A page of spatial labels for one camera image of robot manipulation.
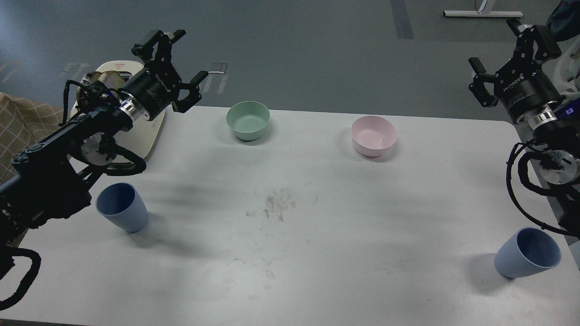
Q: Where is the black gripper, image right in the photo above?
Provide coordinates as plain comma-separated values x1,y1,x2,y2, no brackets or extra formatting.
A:
469,18,563,124

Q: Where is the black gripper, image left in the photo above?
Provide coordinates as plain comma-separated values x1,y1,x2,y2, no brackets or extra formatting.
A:
119,29,209,120

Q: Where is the blue cup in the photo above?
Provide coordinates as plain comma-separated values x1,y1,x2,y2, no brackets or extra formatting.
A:
493,227,561,279
96,183,149,233

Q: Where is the white office chair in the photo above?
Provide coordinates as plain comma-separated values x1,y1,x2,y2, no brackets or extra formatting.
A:
551,35,580,103

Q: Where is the right toast slice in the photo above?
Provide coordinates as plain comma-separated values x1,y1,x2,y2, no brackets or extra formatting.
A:
93,70,127,91

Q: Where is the cream toaster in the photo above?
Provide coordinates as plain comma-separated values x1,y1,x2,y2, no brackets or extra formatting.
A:
96,60,165,159

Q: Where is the dark blue fabric item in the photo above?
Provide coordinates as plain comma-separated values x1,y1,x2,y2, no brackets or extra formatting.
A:
546,0,580,43

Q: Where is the white desk leg base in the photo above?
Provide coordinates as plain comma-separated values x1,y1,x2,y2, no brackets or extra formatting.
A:
443,0,524,19

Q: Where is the green bowl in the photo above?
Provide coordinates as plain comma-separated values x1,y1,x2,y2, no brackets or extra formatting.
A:
226,101,271,142

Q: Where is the beige checkered cloth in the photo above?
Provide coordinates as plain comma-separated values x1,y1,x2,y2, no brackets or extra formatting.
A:
0,93,63,183

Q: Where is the pink bowl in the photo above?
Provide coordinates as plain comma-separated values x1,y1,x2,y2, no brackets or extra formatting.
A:
350,115,398,158

